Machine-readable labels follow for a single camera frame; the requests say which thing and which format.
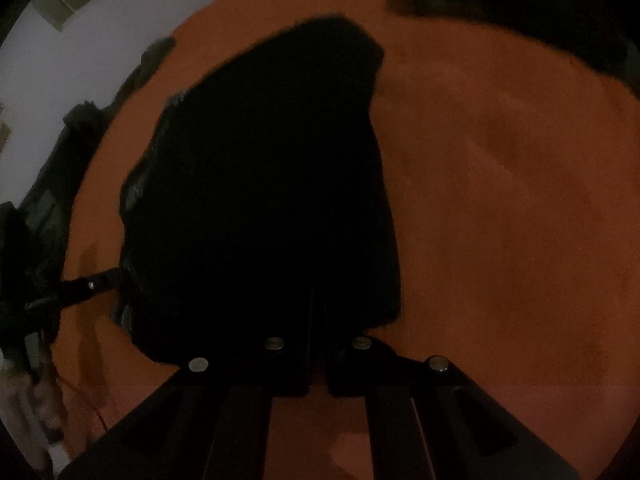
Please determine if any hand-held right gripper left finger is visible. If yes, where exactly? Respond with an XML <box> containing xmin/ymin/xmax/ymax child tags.
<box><xmin>59</xmin><ymin>290</ymin><xmax>321</xmax><ymax>480</ymax></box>

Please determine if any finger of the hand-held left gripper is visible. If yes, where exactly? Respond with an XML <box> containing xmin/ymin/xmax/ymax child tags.
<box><xmin>27</xmin><ymin>266</ymin><xmax>125</xmax><ymax>312</ymax></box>

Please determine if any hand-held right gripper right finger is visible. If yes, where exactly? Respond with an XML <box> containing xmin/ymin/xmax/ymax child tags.
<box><xmin>322</xmin><ymin>290</ymin><xmax>581</xmax><ymax>480</ymax></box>

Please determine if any black paisley print garment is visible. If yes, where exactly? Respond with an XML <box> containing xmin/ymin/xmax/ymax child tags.
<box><xmin>117</xmin><ymin>15</ymin><xmax>407</xmax><ymax>367</ymax></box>

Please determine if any dark grey clothes pile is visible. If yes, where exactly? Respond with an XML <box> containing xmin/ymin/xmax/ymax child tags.
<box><xmin>20</xmin><ymin>101</ymin><xmax>118</xmax><ymax>273</ymax></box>

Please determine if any folded black clothes stack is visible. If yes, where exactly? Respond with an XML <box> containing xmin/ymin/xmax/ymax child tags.
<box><xmin>389</xmin><ymin>0</ymin><xmax>632</xmax><ymax>78</ymax></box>

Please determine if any person's left hand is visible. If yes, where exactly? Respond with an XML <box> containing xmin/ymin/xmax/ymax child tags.
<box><xmin>0</xmin><ymin>355</ymin><xmax>68</xmax><ymax>461</ymax></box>

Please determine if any orange blanket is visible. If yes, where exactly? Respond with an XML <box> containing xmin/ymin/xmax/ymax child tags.
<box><xmin>47</xmin><ymin>0</ymin><xmax>640</xmax><ymax>480</ymax></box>

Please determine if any grey-green cloth piece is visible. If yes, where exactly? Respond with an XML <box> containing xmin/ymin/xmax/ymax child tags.
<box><xmin>117</xmin><ymin>37</ymin><xmax>177</xmax><ymax>106</ymax></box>

